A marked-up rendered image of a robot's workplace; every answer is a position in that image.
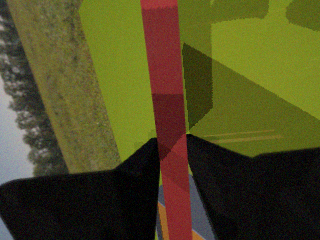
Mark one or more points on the red lid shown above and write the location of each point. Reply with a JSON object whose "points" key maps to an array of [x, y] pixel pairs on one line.
{"points": [[162, 39]]}

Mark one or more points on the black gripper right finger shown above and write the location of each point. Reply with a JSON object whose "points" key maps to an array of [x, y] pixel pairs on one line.
{"points": [[240, 192]]}

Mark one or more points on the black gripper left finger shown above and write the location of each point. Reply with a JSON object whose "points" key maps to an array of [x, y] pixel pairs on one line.
{"points": [[125, 199]]}

